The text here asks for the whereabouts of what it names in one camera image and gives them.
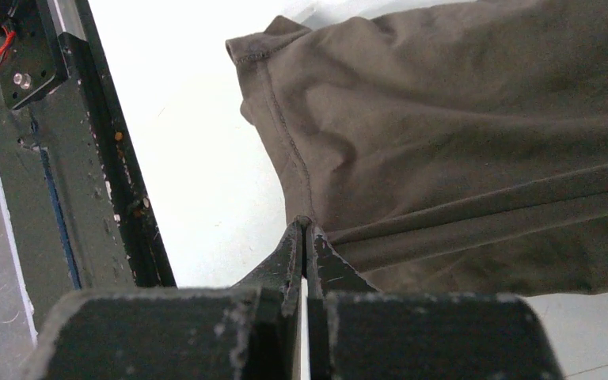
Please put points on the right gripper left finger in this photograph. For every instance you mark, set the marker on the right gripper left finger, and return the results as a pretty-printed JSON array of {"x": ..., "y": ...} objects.
[{"x": 246, "y": 331}]

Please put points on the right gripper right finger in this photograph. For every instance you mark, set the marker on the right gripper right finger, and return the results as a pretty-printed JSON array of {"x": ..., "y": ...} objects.
[{"x": 358, "y": 332}]

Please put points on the brown boxer briefs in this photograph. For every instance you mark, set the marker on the brown boxer briefs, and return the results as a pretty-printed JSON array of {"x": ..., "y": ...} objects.
[{"x": 461, "y": 147}]

